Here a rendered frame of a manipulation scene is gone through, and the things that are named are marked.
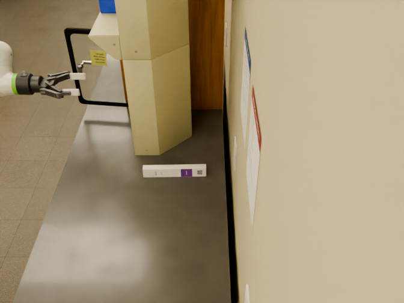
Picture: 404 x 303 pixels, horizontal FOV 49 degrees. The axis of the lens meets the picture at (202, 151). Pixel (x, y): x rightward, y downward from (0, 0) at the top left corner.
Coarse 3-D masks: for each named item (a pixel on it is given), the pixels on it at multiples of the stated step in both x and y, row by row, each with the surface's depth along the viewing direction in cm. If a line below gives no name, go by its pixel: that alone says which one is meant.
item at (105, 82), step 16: (80, 48) 203; (96, 48) 201; (80, 64) 208; (96, 64) 207; (112, 64) 206; (80, 80) 214; (96, 80) 212; (112, 80) 211; (96, 96) 218; (112, 96) 217
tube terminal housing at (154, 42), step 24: (120, 0) 154; (144, 0) 154; (168, 0) 161; (120, 24) 160; (144, 24) 160; (168, 24) 167; (144, 48) 165; (168, 48) 172; (144, 72) 172; (168, 72) 178; (144, 96) 179; (168, 96) 185; (144, 120) 186; (168, 120) 192; (144, 144) 194; (168, 144) 199
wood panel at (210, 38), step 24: (192, 0) 191; (216, 0) 191; (192, 24) 198; (216, 24) 198; (192, 48) 205; (216, 48) 205; (192, 72) 213; (216, 72) 213; (192, 96) 222; (216, 96) 222
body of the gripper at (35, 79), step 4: (32, 76) 189; (36, 76) 189; (40, 76) 190; (32, 80) 188; (36, 80) 188; (40, 80) 190; (44, 80) 192; (52, 80) 192; (32, 84) 188; (36, 84) 188; (40, 84) 189; (44, 84) 189; (52, 84) 190; (32, 88) 189; (36, 88) 189; (48, 88) 189; (36, 92) 191
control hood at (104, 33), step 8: (104, 16) 176; (112, 16) 176; (96, 24) 170; (104, 24) 170; (112, 24) 170; (96, 32) 164; (104, 32) 164; (112, 32) 164; (96, 40) 164; (104, 40) 164; (112, 40) 164; (104, 48) 166; (112, 48) 166; (120, 48) 166; (112, 56) 168; (120, 56) 168
